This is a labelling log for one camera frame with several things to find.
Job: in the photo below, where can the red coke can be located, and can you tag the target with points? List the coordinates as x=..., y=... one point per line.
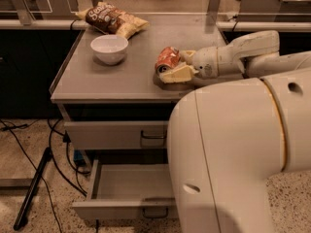
x=168, y=59

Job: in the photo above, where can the black bar on floor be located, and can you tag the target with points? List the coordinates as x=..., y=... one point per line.
x=21, y=217

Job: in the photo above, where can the white bowl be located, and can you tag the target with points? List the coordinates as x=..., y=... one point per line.
x=110, y=49

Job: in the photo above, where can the blue power strip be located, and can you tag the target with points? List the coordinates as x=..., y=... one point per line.
x=78, y=158

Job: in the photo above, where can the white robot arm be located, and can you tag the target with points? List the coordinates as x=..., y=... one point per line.
x=226, y=139

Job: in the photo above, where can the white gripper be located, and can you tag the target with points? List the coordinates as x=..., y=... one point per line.
x=205, y=62

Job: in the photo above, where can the closed top drawer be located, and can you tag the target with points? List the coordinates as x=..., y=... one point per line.
x=117, y=135

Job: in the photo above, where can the brown chip bag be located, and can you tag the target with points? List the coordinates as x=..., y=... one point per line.
x=109, y=19

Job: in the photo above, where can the white horizontal rail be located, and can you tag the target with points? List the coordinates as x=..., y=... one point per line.
x=240, y=26

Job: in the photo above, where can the grey drawer cabinet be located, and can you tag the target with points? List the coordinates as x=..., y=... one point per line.
x=86, y=89

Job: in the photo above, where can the open middle drawer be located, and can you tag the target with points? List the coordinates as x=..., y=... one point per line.
x=128, y=191

